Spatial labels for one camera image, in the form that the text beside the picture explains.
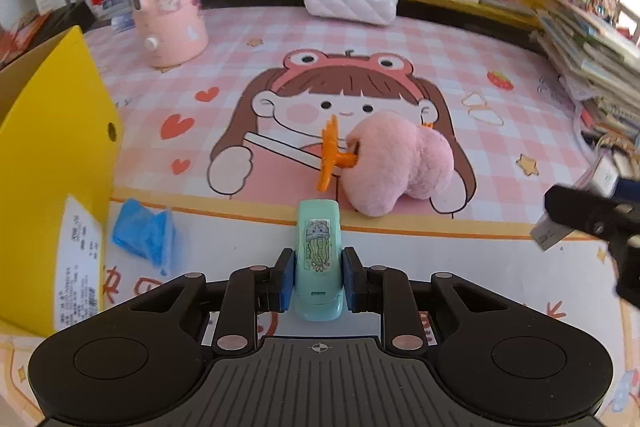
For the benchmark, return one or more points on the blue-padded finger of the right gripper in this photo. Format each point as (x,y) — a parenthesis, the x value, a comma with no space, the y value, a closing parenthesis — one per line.
(627,190)

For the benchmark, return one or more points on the pink cartoon table mat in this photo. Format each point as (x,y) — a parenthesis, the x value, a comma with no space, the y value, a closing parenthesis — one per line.
(229,141)

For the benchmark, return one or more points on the yellow cardboard box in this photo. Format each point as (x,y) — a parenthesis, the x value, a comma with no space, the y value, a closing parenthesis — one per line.
(60,139)

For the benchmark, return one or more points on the white small box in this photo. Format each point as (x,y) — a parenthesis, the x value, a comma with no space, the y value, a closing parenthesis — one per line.
(546,233)

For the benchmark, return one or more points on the stack of magazines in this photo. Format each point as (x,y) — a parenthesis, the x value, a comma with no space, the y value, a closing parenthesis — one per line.
(599,70)

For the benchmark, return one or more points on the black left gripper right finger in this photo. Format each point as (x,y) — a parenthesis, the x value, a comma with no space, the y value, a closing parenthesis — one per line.
(388,293)

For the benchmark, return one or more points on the blue glove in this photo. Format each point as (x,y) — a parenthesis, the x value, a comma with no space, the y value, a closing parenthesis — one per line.
(146,234)

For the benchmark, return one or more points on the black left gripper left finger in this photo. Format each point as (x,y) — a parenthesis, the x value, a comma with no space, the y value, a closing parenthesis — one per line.
(250,292)

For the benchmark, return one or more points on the mint green stapler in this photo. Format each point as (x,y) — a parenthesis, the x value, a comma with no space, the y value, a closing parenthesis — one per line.
(318,286)

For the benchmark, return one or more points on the black electronic keyboard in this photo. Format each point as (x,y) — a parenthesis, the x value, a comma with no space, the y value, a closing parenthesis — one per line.
(33,29)

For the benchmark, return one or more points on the pink plush pig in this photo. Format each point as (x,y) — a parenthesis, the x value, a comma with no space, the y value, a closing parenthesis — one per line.
(386,157)

